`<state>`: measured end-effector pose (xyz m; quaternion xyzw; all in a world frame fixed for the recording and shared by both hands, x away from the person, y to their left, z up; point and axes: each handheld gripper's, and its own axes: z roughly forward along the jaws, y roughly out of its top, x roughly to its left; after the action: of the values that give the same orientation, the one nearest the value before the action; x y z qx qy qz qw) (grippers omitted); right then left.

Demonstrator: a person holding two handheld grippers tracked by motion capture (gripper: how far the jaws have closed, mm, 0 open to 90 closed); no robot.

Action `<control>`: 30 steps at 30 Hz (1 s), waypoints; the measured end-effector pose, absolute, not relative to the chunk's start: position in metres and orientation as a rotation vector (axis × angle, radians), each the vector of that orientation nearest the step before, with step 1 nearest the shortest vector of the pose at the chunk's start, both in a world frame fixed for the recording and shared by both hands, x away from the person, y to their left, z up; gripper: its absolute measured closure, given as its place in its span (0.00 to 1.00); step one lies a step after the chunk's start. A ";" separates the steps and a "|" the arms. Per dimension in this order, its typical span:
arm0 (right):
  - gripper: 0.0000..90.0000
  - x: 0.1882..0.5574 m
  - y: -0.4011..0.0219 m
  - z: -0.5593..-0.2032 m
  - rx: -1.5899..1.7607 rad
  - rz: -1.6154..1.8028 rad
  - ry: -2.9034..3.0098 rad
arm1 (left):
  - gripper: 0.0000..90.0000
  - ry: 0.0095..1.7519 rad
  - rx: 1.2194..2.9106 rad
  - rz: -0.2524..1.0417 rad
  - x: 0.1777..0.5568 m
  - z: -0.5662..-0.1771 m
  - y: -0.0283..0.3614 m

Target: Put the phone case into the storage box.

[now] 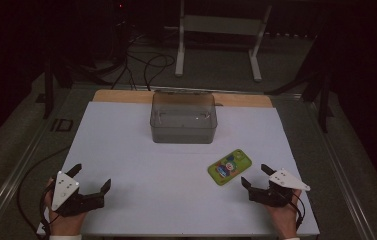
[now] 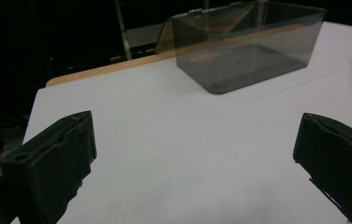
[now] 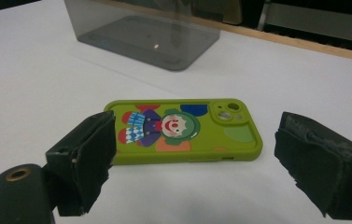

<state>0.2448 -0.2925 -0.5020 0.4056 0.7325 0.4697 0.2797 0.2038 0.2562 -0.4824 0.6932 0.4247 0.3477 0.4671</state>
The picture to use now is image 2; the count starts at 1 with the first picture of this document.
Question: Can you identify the transparent grey plastic box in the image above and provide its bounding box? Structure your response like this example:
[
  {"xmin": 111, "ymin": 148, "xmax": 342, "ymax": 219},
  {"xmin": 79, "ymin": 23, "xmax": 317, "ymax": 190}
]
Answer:
[{"xmin": 155, "ymin": 0, "xmax": 328, "ymax": 95}]

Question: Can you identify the white metal stand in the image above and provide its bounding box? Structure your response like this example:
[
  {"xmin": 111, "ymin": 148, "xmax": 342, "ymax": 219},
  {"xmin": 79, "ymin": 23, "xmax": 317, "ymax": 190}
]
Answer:
[{"xmin": 114, "ymin": 0, "xmax": 210, "ymax": 62}]

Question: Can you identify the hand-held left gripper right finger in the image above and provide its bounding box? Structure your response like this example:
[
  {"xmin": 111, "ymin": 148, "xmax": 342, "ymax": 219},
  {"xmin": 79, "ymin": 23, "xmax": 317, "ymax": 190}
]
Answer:
[{"xmin": 292, "ymin": 112, "xmax": 352, "ymax": 224}]

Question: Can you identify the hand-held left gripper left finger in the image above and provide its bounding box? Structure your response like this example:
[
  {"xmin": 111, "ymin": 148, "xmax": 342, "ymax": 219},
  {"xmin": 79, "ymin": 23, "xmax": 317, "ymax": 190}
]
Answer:
[{"xmin": 0, "ymin": 110, "xmax": 98, "ymax": 224}]

